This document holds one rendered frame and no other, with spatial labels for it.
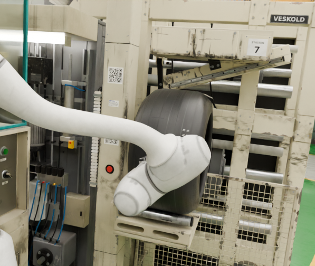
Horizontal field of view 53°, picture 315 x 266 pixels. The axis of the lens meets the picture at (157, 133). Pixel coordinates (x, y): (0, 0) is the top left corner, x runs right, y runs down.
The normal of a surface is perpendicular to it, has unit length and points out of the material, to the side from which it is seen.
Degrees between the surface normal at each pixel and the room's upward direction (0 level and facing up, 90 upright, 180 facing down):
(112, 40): 90
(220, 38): 90
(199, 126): 64
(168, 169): 114
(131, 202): 97
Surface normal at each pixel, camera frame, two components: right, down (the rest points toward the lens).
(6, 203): 0.96, 0.12
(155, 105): -0.11, -0.66
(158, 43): -0.26, 0.14
